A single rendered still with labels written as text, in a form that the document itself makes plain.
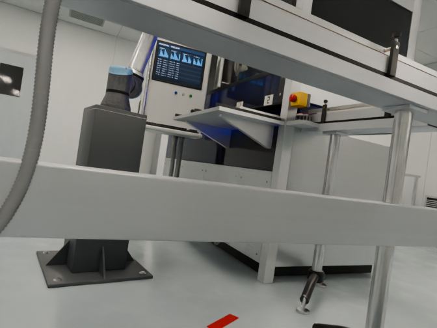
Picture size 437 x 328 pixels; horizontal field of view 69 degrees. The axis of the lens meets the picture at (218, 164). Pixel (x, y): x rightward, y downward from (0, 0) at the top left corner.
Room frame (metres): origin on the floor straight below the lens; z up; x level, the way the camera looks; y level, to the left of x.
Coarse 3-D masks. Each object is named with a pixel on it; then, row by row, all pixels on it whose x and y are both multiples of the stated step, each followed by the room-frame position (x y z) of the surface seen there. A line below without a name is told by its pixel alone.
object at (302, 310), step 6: (312, 270) 1.60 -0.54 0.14; (312, 276) 1.55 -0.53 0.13; (318, 276) 1.57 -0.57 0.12; (324, 276) 1.76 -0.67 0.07; (306, 282) 1.51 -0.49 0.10; (312, 282) 1.50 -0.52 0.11; (318, 282) 1.58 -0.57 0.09; (306, 288) 1.46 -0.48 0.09; (312, 288) 1.47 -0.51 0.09; (306, 294) 1.43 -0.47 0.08; (300, 300) 1.43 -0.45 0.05; (306, 300) 1.42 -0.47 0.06; (300, 312) 1.40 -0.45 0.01; (306, 312) 1.40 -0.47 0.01
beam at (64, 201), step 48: (0, 192) 0.49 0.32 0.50; (48, 192) 0.52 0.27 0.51; (96, 192) 0.55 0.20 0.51; (144, 192) 0.59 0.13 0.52; (192, 192) 0.63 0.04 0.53; (240, 192) 0.68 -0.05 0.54; (288, 192) 0.74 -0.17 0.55; (192, 240) 0.64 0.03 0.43; (240, 240) 0.69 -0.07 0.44; (288, 240) 0.75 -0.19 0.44; (336, 240) 0.82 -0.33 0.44; (384, 240) 0.90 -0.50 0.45; (432, 240) 1.01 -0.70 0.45
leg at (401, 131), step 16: (400, 112) 0.95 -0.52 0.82; (416, 112) 0.94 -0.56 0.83; (400, 128) 0.95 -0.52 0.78; (400, 144) 0.94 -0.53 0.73; (400, 160) 0.94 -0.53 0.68; (400, 176) 0.94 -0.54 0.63; (384, 192) 0.97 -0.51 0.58; (400, 192) 0.94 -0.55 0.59; (384, 256) 0.94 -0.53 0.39; (384, 272) 0.94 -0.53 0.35; (384, 288) 0.94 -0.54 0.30; (368, 304) 0.97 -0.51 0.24; (384, 304) 0.94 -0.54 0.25; (368, 320) 0.96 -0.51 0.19; (384, 320) 0.95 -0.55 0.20
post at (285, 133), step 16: (304, 0) 1.72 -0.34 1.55; (288, 80) 1.74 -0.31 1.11; (288, 96) 1.72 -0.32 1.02; (288, 112) 1.72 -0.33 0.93; (288, 128) 1.72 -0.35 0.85; (288, 144) 1.73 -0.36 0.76; (288, 160) 1.74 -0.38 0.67; (272, 176) 1.76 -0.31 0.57; (272, 256) 1.73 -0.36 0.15; (272, 272) 1.74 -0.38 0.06
